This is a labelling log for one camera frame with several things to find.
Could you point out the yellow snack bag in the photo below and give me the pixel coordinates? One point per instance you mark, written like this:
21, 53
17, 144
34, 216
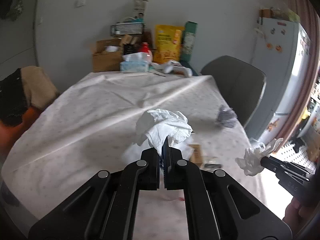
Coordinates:
168, 43

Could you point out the person right hand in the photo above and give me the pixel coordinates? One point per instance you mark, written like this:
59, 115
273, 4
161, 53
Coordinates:
296, 214

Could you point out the white milk carton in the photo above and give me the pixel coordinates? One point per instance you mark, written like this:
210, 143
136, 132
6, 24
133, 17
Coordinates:
139, 9

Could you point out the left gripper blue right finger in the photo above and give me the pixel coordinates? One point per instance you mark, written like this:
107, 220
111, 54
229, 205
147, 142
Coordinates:
170, 157

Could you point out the black wire basket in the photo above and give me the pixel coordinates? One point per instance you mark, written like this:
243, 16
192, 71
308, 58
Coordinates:
129, 28

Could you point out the blue tissue box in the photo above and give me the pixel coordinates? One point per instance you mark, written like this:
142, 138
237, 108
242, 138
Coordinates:
136, 63

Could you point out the pink curtain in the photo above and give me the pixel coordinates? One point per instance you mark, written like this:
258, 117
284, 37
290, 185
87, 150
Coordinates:
308, 12

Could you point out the white dotted tablecloth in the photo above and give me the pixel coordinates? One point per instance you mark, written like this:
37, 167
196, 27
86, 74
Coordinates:
92, 127

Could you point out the red white bottle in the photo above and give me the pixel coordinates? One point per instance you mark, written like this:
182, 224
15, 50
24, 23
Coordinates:
146, 52

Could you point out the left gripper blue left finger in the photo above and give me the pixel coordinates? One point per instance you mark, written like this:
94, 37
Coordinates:
149, 179

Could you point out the small brown cardboard box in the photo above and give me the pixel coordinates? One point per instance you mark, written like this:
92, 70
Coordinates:
196, 156

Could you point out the grey blue wrapper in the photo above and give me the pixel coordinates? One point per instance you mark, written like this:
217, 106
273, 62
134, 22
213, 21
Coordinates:
226, 117

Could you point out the white wall switch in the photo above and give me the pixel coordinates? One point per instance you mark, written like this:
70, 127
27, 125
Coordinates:
80, 3

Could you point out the green tall box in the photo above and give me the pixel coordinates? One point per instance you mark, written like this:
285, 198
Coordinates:
188, 41

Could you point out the white plastic bag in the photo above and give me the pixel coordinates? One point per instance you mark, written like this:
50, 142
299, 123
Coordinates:
250, 163

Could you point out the grey dining chair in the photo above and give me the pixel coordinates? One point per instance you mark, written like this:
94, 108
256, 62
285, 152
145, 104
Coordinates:
241, 85

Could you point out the white tissue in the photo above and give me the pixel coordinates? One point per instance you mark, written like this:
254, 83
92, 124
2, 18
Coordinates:
159, 125

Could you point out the white game controller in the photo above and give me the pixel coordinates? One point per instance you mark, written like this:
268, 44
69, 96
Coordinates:
173, 66

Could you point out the chair with beige black clothes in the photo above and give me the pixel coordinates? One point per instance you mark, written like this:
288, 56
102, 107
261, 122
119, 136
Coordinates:
26, 87

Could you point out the white refrigerator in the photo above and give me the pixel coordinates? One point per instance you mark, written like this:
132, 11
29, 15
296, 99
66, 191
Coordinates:
275, 55

